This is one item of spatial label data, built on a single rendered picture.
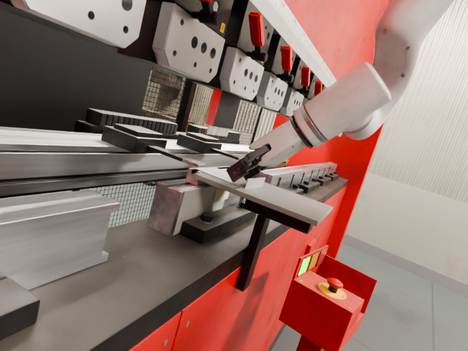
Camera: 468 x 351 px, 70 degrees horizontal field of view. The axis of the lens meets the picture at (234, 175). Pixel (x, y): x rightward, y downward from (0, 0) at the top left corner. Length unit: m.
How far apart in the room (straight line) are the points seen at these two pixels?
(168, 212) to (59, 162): 0.24
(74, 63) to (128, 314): 0.79
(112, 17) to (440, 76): 3.99
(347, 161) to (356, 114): 2.22
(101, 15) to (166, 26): 0.11
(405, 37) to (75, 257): 0.61
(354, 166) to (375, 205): 1.41
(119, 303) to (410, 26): 0.61
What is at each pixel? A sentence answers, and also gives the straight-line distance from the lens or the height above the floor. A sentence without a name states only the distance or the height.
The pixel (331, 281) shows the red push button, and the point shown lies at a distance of 0.90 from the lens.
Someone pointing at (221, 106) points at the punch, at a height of 1.14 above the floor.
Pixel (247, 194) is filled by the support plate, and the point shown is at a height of 1.00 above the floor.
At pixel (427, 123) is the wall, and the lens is 4.16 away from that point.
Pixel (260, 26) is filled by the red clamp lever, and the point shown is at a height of 1.30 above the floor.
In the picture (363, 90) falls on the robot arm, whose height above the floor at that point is 1.23.
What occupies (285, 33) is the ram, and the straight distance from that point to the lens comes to 0.88.
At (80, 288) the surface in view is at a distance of 0.49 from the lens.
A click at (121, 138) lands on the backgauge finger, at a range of 0.85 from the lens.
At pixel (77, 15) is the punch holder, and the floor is 1.19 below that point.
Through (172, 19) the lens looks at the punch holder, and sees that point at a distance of 0.49.
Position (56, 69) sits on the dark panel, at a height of 1.12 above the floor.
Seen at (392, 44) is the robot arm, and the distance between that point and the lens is 0.68.
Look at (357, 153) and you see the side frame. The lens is 2.83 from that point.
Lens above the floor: 1.14
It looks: 10 degrees down
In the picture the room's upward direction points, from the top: 16 degrees clockwise
